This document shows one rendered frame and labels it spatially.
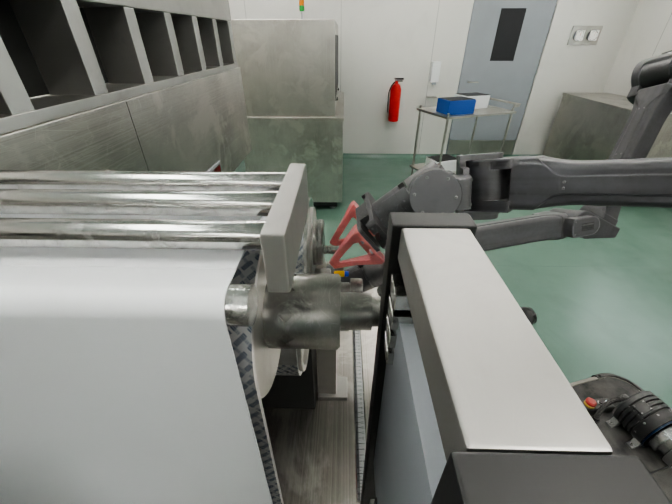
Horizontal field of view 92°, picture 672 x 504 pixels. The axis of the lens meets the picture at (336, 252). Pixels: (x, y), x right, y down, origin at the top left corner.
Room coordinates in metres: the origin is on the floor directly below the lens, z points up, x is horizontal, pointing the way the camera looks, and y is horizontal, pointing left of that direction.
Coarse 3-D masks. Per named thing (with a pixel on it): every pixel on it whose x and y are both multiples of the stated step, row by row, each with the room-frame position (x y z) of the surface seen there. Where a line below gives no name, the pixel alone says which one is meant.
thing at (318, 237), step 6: (318, 222) 0.46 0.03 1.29; (318, 228) 0.44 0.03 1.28; (324, 228) 0.49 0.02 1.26; (312, 234) 0.43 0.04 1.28; (318, 234) 0.43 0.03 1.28; (324, 234) 0.48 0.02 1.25; (312, 240) 0.43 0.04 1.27; (318, 240) 0.43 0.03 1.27; (324, 240) 0.48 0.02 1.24; (312, 246) 0.42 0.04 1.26; (318, 246) 0.42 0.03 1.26; (312, 252) 0.42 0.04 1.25; (318, 252) 0.42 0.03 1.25; (318, 258) 0.42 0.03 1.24; (318, 264) 0.43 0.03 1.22
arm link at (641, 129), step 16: (640, 64) 0.84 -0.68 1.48; (640, 96) 0.79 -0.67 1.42; (656, 96) 0.75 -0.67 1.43; (640, 112) 0.75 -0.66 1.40; (656, 112) 0.74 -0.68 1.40; (624, 128) 0.76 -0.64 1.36; (640, 128) 0.73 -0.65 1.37; (656, 128) 0.73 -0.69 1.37; (624, 144) 0.72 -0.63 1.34; (640, 144) 0.71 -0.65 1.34; (560, 208) 0.67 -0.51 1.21; (592, 208) 0.66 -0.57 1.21; (608, 208) 0.64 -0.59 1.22; (608, 224) 0.62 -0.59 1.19
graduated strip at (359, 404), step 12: (360, 336) 0.57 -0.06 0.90; (360, 348) 0.53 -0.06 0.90; (360, 360) 0.50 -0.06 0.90; (360, 372) 0.46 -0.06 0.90; (360, 384) 0.43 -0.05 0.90; (360, 396) 0.41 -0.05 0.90; (360, 408) 0.38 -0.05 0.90; (360, 420) 0.35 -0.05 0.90; (360, 432) 0.33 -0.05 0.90; (360, 444) 0.31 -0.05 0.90; (360, 456) 0.29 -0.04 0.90; (360, 468) 0.27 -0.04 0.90; (360, 480) 0.25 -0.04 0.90; (360, 492) 0.23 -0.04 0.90
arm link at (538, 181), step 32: (480, 160) 0.41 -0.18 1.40; (512, 160) 0.39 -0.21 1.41; (544, 160) 0.37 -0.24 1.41; (576, 160) 0.37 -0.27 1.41; (608, 160) 0.35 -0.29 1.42; (640, 160) 0.32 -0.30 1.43; (480, 192) 0.40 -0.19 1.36; (512, 192) 0.37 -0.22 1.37; (544, 192) 0.35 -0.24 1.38; (576, 192) 0.33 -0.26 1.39; (608, 192) 0.32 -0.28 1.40; (640, 192) 0.30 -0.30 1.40
